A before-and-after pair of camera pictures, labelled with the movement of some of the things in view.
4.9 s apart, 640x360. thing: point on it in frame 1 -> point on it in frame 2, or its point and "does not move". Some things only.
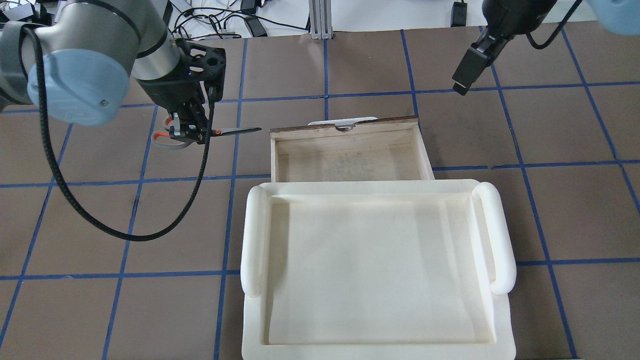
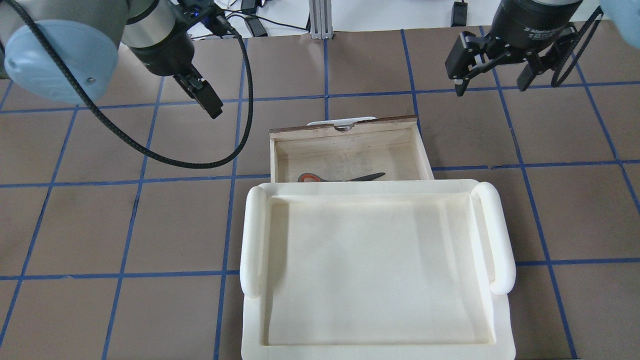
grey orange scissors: x=164 y=140 -> x=303 y=176
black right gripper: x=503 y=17 -> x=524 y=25
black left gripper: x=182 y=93 -> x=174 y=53
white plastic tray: x=377 y=270 does not move
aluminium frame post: x=320 y=19 does not move
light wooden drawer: x=386 y=150 does not move
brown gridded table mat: x=114 y=245 does not move
